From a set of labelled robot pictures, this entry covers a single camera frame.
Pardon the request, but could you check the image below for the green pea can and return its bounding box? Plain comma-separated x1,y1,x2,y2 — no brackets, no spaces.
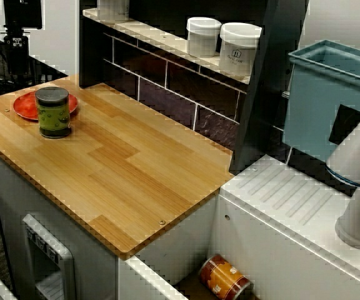
35,86,72,139

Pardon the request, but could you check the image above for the red round plate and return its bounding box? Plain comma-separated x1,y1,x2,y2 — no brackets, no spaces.
12,91,79,122

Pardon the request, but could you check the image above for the pale shelf board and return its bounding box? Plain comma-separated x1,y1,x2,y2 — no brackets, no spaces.
82,7,253,85

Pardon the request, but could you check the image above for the white curved faucet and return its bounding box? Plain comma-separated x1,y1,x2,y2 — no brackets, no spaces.
325,93,360,251

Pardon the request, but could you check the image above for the orange soup can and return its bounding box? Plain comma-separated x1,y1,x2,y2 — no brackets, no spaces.
197,254,252,300

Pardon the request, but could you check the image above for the white sink unit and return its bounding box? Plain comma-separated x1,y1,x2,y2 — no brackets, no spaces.
117,154,360,300

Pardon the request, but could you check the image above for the black hutch frame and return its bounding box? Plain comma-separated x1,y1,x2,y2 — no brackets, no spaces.
79,0,311,176

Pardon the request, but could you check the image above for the dark tile backsplash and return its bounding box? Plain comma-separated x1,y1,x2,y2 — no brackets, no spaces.
103,31,246,151

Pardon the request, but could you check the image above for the teal plastic bin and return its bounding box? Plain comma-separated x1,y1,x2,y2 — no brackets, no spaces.
283,39,360,163

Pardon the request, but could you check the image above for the white kitchen cabinet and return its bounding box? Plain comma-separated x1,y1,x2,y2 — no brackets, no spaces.
0,143,120,300

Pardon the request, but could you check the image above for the grey dispenser panel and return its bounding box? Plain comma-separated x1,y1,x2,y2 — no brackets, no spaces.
22,213,76,300

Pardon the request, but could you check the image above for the plain white lidded jar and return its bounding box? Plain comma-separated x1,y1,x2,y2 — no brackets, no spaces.
186,16,222,59
97,0,130,17

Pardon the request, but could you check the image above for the white jar printed label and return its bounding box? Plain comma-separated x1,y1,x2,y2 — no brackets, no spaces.
219,22,263,78

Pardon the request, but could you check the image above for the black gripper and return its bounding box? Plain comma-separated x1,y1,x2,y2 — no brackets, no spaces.
3,0,43,76

